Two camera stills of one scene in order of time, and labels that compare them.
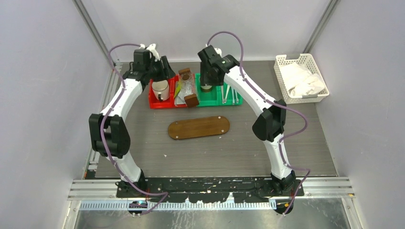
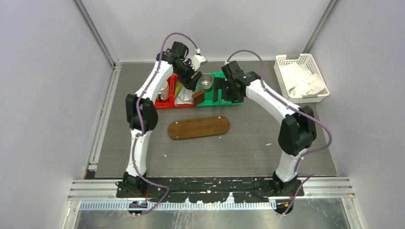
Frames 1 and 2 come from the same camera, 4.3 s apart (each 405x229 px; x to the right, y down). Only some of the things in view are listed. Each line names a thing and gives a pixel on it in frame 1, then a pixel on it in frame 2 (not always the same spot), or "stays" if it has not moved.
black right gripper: (205, 80) to (238, 98)
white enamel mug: (161, 89) stays
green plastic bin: (212, 98) stays
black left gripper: (166, 71) to (188, 82)
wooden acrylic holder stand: (211, 126) stays
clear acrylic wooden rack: (187, 96) to (198, 96)
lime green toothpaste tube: (177, 88) stays
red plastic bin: (155, 103) stays
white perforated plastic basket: (305, 60) stays
